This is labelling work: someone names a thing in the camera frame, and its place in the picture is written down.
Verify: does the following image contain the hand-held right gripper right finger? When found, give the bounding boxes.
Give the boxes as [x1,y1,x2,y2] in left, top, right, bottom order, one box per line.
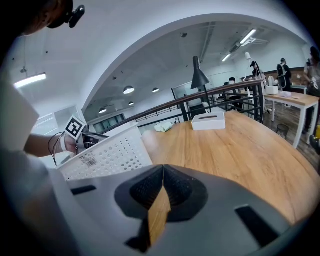
[149,164,292,256]

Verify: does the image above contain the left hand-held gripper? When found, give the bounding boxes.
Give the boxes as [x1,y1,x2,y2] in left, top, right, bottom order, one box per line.
[64,114,110,155]

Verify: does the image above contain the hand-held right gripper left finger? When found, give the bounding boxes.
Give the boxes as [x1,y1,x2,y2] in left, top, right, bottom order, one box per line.
[66,164,165,256]

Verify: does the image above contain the white plastic basket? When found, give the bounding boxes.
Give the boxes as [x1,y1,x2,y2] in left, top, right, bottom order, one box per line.
[56,124,154,181]

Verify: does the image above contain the person's left forearm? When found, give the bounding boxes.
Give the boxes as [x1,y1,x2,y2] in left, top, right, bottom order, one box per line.
[24,133,63,158]

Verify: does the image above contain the white tissue box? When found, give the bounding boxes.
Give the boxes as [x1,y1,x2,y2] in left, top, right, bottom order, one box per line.
[191,111,227,131]

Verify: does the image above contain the person's left hand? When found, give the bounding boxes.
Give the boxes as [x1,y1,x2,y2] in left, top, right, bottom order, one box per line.
[64,135,79,154]

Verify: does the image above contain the white wristband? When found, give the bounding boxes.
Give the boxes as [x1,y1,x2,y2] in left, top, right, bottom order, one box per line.
[59,134,68,153]

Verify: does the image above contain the rectangular ceiling light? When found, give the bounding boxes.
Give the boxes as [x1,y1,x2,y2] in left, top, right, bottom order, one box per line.
[13,72,48,89]

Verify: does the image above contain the black balcony railing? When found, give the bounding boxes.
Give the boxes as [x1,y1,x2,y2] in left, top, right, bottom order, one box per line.
[135,106,181,122]

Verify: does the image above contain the pale green folded cloth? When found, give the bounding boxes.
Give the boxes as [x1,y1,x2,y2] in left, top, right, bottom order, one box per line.
[154,121,174,133]

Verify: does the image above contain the black mesh waste basket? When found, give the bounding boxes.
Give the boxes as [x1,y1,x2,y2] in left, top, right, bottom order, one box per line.
[276,123,290,140]

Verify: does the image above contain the person's head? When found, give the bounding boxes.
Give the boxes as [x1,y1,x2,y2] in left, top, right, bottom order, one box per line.
[21,0,75,36]

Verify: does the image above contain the black cone desk lamp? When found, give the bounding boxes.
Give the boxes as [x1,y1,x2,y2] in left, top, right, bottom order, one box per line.
[190,55,213,114]

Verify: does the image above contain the long wooden table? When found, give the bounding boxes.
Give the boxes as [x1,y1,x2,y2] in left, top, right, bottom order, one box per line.
[263,92,320,150]

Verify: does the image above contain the white gooseneck desk lamp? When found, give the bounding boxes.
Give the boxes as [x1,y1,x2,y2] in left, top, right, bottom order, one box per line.
[242,51,254,83]

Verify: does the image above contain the thin black cable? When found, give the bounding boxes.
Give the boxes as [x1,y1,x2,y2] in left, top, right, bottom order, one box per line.
[47,131,66,168]

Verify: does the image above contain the black head camera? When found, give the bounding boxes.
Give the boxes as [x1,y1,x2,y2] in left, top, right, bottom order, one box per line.
[68,4,86,29]

